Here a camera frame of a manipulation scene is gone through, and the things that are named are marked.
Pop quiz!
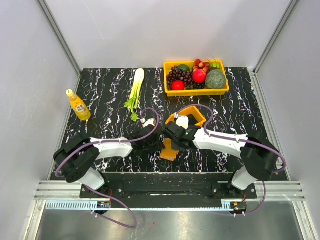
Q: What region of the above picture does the white cable duct strip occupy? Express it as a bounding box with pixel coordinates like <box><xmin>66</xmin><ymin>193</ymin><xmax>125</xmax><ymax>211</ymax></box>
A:
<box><xmin>45</xmin><ymin>200</ymin><xmax>233</xmax><ymax>212</ymax></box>

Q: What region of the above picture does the aluminium rail frame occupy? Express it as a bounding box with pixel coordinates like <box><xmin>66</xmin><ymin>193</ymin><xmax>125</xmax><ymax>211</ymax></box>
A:
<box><xmin>33</xmin><ymin>68</ymin><xmax>307</xmax><ymax>202</ymax></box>

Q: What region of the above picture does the yellow juice bottle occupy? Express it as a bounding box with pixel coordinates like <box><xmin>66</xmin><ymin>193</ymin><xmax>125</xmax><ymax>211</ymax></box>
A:
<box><xmin>66</xmin><ymin>89</ymin><xmax>91</xmax><ymax>121</ymax></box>

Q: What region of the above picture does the green white celery stalk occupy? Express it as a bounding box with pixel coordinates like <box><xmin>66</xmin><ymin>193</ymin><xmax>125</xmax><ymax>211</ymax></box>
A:
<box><xmin>124</xmin><ymin>68</ymin><xmax>145</xmax><ymax>122</ymax></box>

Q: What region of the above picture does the green apple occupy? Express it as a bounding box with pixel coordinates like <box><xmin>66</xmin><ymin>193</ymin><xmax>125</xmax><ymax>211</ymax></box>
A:
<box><xmin>209</xmin><ymin>62</ymin><xmax>221</xmax><ymax>70</ymax></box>

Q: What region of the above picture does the red pomegranate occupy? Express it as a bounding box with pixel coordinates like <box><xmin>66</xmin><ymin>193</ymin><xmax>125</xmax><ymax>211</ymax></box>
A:
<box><xmin>192</xmin><ymin>69</ymin><xmax>207</xmax><ymax>84</ymax></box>

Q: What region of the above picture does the purple grape bunch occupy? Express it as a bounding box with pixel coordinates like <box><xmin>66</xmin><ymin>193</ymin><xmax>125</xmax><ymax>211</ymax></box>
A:
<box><xmin>166</xmin><ymin>66</ymin><xmax>194</xmax><ymax>87</ymax></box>

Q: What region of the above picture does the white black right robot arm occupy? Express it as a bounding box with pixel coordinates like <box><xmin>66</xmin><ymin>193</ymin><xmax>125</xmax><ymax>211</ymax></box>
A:
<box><xmin>163</xmin><ymin>121</ymin><xmax>280</xmax><ymax>198</ymax></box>

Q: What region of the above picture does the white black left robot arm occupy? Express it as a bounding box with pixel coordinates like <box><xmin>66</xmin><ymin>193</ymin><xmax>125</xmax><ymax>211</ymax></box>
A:
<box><xmin>53</xmin><ymin>118</ymin><xmax>162</xmax><ymax>198</ymax></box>

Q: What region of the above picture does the red apple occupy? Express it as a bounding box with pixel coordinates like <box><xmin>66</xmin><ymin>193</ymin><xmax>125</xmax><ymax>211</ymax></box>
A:
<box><xmin>171</xmin><ymin>80</ymin><xmax>185</xmax><ymax>91</ymax></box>

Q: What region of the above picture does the yellow fruit tray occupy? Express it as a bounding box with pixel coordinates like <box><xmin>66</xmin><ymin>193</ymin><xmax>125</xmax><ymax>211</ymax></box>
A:
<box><xmin>163</xmin><ymin>60</ymin><xmax>230</xmax><ymax>97</ymax></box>

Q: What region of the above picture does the green lime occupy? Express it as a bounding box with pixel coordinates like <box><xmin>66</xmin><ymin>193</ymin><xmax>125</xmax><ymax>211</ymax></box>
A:
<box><xmin>177</xmin><ymin>64</ymin><xmax>190</xmax><ymax>72</ymax></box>

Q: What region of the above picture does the orange leather card holder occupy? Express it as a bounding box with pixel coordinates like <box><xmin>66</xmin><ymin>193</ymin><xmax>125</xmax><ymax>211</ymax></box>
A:
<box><xmin>160</xmin><ymin>138</ymin><xmax>179</xmax><ymax>162</ymax></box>

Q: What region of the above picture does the red cherry cluster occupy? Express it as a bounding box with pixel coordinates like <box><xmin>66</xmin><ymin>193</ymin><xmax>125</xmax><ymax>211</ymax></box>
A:
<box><xmin>192</xmin><ymin>59</ymin><xmax>211</xmax><ymax>73</ymax></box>

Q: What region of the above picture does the green netted melon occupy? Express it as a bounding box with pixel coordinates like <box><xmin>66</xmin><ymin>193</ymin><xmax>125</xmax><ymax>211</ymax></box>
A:
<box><xmin>205</xmin><ymin>70</ymin><xmax>226</xmax><ymax>89</ymax></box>

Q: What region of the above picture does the dark blueberry cluster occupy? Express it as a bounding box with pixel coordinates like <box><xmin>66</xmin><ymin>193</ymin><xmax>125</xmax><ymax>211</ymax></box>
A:
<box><xmin>185</xmin><ymin>83</ymin><xmax>205</xmax><ymax>90</ymax></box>

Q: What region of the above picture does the small yellow plastic bin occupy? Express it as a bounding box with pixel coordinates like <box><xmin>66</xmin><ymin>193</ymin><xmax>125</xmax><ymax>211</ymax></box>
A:
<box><xmin>165</xmin><ymin>106</ymin><xmax>207</xmax><ymax>129</ymax></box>

